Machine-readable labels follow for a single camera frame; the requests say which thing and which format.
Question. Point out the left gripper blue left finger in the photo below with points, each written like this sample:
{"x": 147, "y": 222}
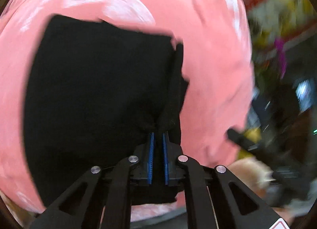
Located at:
{"x": 150, "y": 159}

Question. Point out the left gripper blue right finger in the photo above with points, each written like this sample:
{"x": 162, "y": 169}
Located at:
{"x": 166, "y": 162}

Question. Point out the black small garment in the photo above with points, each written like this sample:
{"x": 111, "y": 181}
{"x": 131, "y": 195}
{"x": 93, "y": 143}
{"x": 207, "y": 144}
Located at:
{"x": 95, "y": 92}

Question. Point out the cream fluffy sleeve right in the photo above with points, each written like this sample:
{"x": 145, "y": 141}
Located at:
{"x": 253, "y": 173}

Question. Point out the potted plant with purple flowers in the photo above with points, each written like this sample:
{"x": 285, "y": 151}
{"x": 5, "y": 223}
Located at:
{"x": 269, "y": 55}

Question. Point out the pink butterfly bed blanket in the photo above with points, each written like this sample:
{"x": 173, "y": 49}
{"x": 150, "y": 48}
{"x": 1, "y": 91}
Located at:
{"x": 216, "y": 65}

